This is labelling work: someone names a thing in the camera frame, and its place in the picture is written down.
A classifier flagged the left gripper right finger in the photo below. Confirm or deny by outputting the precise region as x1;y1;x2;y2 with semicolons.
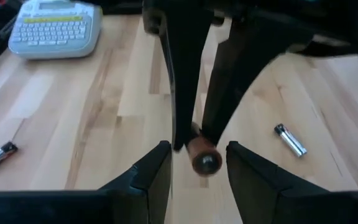
226;141;335;224

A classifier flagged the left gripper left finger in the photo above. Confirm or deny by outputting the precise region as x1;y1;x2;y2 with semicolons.
98;140;173;224

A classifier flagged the black copper battery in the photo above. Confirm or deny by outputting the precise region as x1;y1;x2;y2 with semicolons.
185;123;223;178

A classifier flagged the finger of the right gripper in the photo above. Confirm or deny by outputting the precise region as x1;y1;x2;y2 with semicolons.
158;9;214;152
202;18;313;146

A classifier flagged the white label maker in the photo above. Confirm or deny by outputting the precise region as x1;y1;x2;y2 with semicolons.
7;0;103;60

